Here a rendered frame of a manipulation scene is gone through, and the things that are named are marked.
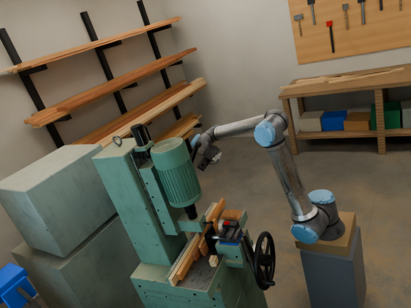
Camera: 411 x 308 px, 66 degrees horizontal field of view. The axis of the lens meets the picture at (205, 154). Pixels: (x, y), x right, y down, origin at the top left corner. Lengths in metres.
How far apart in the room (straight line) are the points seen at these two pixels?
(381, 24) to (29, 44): 3.78
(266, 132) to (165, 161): 0.50
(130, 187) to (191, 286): 0.56
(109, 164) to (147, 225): 0.39
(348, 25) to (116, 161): 3.40
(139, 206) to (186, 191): 0.29
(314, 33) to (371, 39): 0.66
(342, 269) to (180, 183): 1.12
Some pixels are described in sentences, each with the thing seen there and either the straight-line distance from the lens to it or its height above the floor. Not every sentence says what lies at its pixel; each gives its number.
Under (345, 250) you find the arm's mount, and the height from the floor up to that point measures 0.59.
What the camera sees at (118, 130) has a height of 1.11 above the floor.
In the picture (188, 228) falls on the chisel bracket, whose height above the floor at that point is 1.02.
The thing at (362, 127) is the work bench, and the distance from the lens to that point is 4.17.
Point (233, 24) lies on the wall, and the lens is 4.79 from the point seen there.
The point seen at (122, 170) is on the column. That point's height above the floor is 1.44.
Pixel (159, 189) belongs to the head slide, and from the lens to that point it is 1.60.
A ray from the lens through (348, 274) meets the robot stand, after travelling 2.13.
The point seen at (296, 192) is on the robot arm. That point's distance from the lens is 1.72.
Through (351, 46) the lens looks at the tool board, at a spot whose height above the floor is 1.15.
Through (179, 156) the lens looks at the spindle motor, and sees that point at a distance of 1.45.
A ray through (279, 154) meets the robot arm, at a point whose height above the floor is 1.28.
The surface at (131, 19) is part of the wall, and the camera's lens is 4.79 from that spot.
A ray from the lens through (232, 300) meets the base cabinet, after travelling 1.82.
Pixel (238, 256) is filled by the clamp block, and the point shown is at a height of 0.89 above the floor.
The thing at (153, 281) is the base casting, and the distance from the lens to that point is 1.88.
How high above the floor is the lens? 2.01
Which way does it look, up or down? 23 degrees down
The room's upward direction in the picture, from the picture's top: 18 degrees counter-clockwise
